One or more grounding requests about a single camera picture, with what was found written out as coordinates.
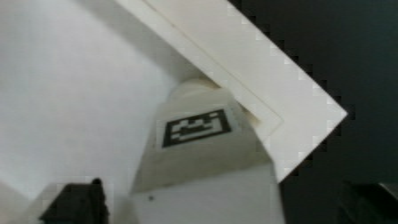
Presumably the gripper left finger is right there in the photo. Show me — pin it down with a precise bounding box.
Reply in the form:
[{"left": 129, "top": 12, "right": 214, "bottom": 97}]
[{"left": 27, "top": 178, "right": 111, "bottom": 224}]

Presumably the white square tabletop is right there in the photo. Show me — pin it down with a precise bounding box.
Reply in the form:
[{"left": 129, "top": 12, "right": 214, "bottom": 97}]
[{"left": 0, "top": 0, "right": 347, "bottom": 224}]

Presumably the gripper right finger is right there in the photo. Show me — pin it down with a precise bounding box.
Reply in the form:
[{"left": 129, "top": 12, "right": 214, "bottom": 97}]
[{"left": 338, "top": 182, "right": 398, "bottom": 224}]

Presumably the white table leg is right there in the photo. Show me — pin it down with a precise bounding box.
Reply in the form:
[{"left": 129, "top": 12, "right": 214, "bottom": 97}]
[{"left": 132, "top": 79, "right": 287, "bottom": 224}]

